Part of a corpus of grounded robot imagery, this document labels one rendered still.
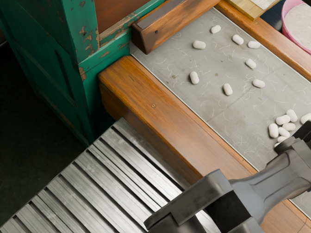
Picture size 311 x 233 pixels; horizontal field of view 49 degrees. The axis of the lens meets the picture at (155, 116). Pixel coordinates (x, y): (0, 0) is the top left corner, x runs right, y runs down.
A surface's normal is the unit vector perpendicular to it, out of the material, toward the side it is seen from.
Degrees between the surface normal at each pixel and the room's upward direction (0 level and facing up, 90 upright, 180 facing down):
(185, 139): 0
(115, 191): 0
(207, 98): 0
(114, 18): 90
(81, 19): 90
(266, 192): 30
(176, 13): 67
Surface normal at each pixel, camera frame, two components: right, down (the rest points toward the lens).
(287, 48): 0.05, -0.45
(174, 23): 0.65, 0.44
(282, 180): 0.47, -0.61
